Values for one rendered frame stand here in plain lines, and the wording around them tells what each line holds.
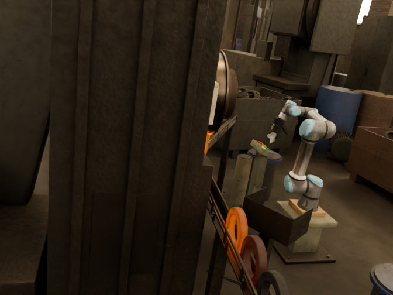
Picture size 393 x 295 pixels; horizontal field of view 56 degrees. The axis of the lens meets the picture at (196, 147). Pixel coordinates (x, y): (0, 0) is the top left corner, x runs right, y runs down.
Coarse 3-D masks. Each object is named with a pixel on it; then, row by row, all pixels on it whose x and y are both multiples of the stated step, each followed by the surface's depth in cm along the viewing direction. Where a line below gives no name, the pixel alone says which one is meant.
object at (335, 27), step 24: (288, 0) 523; (312, 0) 485; (336, 0) 493; (360, 0) 519; (288, 24) 527; (312, 24) 494; (336, 24) 509; (264, 48) 574; (288, 48) 536; (312, 48) 499; (336, 48) 526; (288, 72) 588; (312, 72) 557; (312, 96) 575
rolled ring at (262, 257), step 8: (248, 240) 138; (256, 240) 134; (248, 248) 142; (256, 248) 131; (264, 248) 131; (240, 256) 145; (248, 256) 143; (256, 256) 131; (264, 256) 129; (248, 264) 142; (256, 264) 130; (264, 264) 128; (248, 272) 140; (256, 272) 130; (256, 280) 129
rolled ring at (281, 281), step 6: (270, 270) 123; (264, 276) 124; (270, 276) 120; (276, 276) 118; (258, 282) 128; (264, 282) 124; (270, 282) 120; (276, 282) 116; (282, 282) 116; (258, 288) 128; (264, 288) 126; (276, 288) 116; (282, 288) 114; (258, 294) 127; (264, 294) 127; (276, 294) 116; (282, 294) 113; (288, 294) 114
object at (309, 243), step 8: (312, 232) 264; (320, 232) 266; (304, 240) 265; (312, 240) 267; (280, 248) 269; (288, 248) 271; (296, 248) 265; (304, 248) 267; (312, 248) 269; (320, 248) 277; (280, 256) 262; (288, 256) 259; (296, 256) 262; (304, 256) 264; (312, 256) 265; (320, 256) 267; (328, 256) 267; (288, 264) 255
